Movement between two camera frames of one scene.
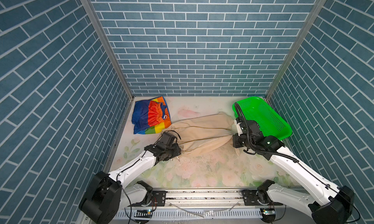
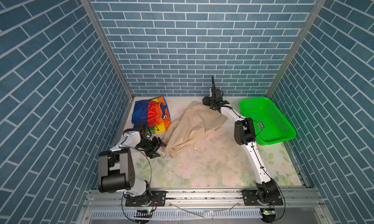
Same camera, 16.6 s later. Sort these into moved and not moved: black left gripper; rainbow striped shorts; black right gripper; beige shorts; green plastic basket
Moved: black right gripper; beige shorts; black left gripper
Not moved: rainbow striped shorts; green plastic basket
